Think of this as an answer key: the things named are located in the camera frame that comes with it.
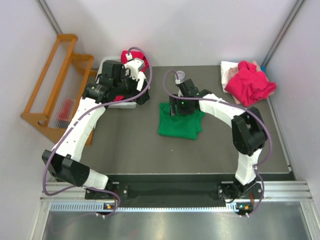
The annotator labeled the red t shirt in basket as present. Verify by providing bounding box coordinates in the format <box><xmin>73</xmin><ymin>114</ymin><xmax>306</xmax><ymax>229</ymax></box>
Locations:
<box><xmin>115</xmin><ymin>51</ymin><xmax>149</xmax><ymax>94</ymax></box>

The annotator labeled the folded pink t shirt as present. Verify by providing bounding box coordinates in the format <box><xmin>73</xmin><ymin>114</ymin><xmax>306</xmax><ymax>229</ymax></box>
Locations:
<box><xmin>226</xmin><ymin>60</ymin><xmax>270</xmax><ymax>105</ymax></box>

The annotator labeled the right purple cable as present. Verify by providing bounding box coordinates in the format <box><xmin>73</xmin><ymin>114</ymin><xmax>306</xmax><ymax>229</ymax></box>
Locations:
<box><xmin>162</xmin><ymin>69</ymin><xmax>274</xmax><ymax>217</ymax></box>

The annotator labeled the green t shirt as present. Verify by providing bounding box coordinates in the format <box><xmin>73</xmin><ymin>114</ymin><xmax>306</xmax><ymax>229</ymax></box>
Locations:
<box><xmin>158</xmin><ymin>102</ymin><xmax>205</xmax><ymax>140</ymax></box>

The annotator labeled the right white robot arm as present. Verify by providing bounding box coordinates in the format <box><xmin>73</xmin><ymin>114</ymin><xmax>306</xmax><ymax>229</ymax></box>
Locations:
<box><xmin>169</xmin><ymin>79</ymin><xmax>267</xmax><ymax>201</ymax></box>

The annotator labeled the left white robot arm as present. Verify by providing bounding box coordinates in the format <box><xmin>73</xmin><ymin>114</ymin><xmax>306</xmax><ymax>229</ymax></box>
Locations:
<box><xmin>41</xmin><ymin>58</ymin><xmax>150</xmax><ymax>199</ymax></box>

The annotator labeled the white laundry basket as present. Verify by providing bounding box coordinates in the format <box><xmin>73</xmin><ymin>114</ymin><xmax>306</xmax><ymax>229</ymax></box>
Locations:
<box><xmin>95</xmin><ymin>56</ymin><xmax>137</xmax><ymax>109</ymax></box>

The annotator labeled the white t shirt in basket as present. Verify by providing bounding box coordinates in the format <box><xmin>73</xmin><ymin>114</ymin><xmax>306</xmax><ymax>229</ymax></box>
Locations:
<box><xmin>138</xmin><ymin>71</ymin><xmax>147</xmax><ymax>89</ymax></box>

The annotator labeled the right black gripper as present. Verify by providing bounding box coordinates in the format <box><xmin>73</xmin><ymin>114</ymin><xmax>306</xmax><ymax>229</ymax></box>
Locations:
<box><xmin>170</xmin><ymin>93</ymin><xmax>195</xmax><ymax>117</ymax></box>

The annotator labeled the crumpled red t shirt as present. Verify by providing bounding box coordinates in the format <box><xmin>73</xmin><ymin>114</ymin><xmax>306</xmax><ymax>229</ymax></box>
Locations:
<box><xmin>224</xmin><ymin>60</ymin><xmax>277</xmax><ymax>108</ymax></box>

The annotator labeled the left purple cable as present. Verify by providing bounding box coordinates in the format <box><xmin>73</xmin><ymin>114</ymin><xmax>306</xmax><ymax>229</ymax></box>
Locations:
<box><xmin>41</xmin><ymin>46</ymin><xmax>153</xmax><ymax>217</ymax></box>

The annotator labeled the blue item behind shirts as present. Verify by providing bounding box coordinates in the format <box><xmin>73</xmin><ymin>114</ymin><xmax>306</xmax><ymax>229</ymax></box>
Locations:
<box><xmin>260</xmin><ymin>66</ymin><xmax>266</xmax><ymax>73</ymax></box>

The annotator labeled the folded white t shirt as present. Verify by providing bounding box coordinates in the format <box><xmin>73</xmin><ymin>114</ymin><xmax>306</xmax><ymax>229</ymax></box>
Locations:
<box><xmin>220</xmin><ymin>61</ymin><xmax>239</xmax><ymax>93</ymax></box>

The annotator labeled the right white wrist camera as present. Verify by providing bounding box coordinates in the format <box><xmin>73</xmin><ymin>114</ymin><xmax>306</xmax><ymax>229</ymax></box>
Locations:
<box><xmin>175</xmin><ymin>78</ymin><xmax>184</xmax><ymax>97</ymax></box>

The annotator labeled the wooden rack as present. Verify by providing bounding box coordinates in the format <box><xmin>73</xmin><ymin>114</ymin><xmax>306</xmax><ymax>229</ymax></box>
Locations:
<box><xmin>20</xmin><ymin>33</ymin><xmax>97</xmax><ymax>144</ymax></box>

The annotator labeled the purple cable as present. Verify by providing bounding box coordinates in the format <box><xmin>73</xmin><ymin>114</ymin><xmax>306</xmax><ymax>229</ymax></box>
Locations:
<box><xmin>162</xmin><ymin>69</ymin><xmax>274</xmax><ymax>217</ymax></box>
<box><xmin>41</xmin><ymin>46</ymin><xmax>153</xmax><ymax>217</ymax></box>

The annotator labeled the slotted cable duct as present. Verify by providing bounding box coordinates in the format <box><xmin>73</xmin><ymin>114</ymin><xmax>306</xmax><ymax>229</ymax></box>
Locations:
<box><xmin>50</xmin><ymin>202</ymin><xmax>249</xmax><ymax>213</ymax></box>

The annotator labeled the jar of paper clips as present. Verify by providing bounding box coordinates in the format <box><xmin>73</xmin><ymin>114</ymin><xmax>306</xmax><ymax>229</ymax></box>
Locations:
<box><xmin>176</xmin><ymin>70</ymin><xmax>185</xmax><ymax>81</ymax></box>

